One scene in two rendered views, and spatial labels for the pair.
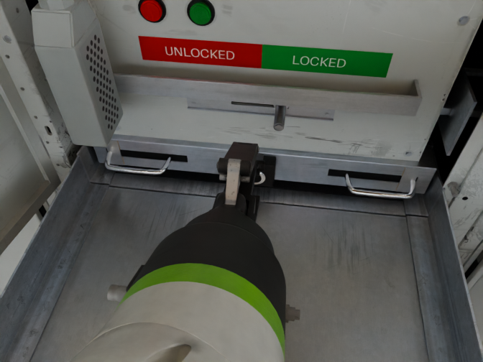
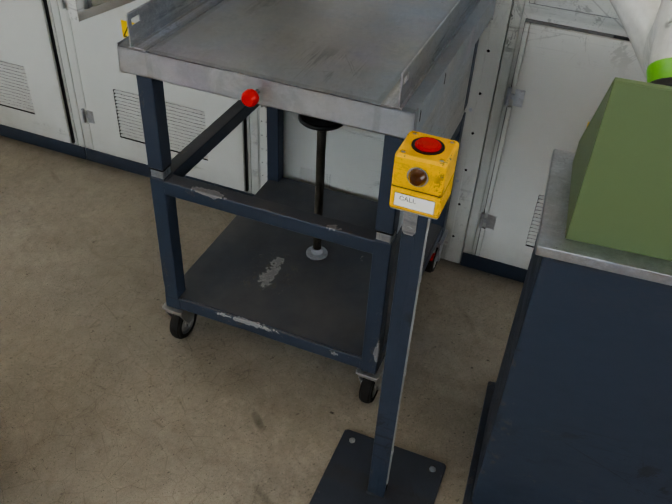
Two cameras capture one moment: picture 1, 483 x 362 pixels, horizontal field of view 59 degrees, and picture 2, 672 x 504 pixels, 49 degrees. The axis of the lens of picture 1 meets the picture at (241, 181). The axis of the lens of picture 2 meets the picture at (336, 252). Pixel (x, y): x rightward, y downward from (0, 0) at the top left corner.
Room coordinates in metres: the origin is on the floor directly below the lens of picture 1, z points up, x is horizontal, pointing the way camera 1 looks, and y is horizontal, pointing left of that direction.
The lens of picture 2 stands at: (-1.43, -0.36, 1.45)
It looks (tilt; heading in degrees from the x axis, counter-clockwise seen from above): 39 degrees down; 12
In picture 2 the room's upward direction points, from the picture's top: 4 degrees clockwise
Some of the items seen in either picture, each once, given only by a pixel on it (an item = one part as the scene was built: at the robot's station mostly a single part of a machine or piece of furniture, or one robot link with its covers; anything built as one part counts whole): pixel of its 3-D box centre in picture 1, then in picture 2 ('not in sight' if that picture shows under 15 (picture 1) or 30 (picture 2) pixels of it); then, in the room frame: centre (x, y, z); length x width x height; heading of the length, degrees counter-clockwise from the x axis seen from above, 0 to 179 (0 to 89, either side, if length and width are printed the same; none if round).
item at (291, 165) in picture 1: (258, 154); not in sight; (0.49, -0.03, 0.89); 0.54 x 0.05 x 0.06; 83
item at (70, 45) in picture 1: (82, 72); not in sight; (0.44, 0.19, 1.09); 0.08 x 0.05 x 0.17; 173
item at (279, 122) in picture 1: (280, 108); not in sight; (0.45, -0.05, 1.02); 0.06 x 0.02 x 0.04; 173
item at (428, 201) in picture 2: not in sight; (423, 174); (-0.47, -0.28, 0.85); 0.08 x 0.08 x 0.10; 82
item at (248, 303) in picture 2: not in sight; (320, 165); (0.10, 0.03, 0.46); 0.64 x 0.58 x 0.66; 172
